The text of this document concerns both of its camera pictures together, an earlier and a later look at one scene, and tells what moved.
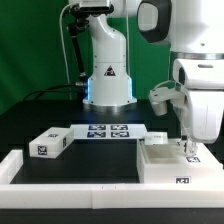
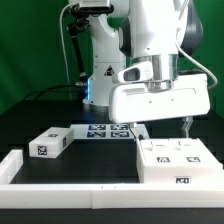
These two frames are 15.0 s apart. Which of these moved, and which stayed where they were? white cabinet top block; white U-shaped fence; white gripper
Moved: white gripper
Stayed: white cabinet top block; white U-shaped fence
